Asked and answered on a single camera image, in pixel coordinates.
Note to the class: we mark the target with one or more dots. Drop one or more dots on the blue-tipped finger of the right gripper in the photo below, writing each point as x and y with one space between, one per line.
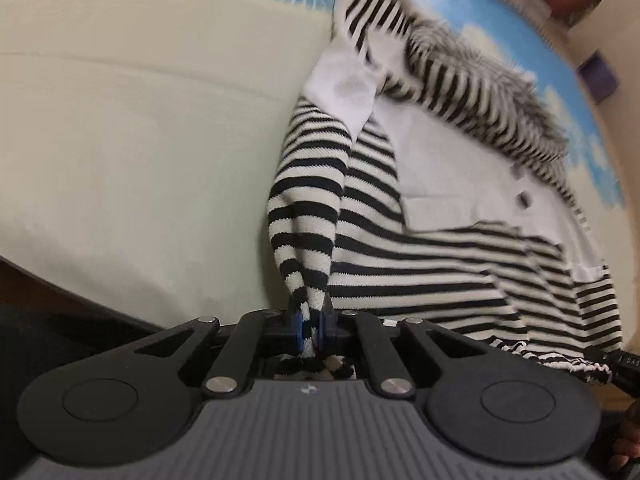
619 366

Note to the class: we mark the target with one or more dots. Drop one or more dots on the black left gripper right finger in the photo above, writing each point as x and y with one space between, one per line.
483 401

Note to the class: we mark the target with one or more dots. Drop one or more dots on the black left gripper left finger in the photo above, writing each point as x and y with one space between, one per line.
131 402

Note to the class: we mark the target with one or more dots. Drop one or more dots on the black white striped hooded garment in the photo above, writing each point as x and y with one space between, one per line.
420 177

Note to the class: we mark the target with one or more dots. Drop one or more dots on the person's hand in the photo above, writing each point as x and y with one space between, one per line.
626 447

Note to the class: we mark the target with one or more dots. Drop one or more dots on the purple storage box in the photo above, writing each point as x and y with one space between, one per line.
598 76

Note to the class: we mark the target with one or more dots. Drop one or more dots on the blue cream patterned bed sheet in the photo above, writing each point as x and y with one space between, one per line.
139 139

